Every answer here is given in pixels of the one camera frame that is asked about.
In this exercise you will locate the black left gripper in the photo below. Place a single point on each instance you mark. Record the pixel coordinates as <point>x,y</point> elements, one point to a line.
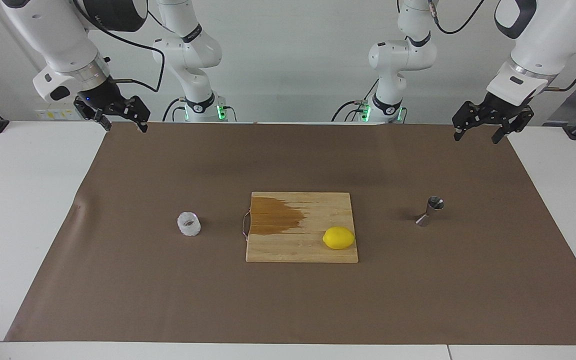
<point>503,110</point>

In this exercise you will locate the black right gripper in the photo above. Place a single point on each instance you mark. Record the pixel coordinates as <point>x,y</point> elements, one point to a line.
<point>102,96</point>

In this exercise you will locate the steel double jigger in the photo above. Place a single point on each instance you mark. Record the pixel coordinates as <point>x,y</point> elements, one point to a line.
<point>430,210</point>

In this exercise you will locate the clear textured glass cup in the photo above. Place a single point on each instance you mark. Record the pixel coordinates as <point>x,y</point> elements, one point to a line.
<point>189,226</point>

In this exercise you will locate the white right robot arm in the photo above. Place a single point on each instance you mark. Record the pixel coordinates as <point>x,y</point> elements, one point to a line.
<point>58,40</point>

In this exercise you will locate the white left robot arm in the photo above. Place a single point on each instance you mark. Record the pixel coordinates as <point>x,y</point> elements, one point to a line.
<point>548,45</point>

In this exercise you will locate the brown table mat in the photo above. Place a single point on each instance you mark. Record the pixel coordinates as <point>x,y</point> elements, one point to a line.
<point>168,290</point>

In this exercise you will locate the yellow lemon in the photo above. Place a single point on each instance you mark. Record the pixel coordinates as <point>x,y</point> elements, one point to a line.
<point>339,238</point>

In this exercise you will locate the wooden cutting board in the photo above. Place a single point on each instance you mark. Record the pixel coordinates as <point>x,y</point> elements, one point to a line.
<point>298,247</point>

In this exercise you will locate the white wall socket box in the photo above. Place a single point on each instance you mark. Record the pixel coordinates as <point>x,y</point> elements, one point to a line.
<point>58,114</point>

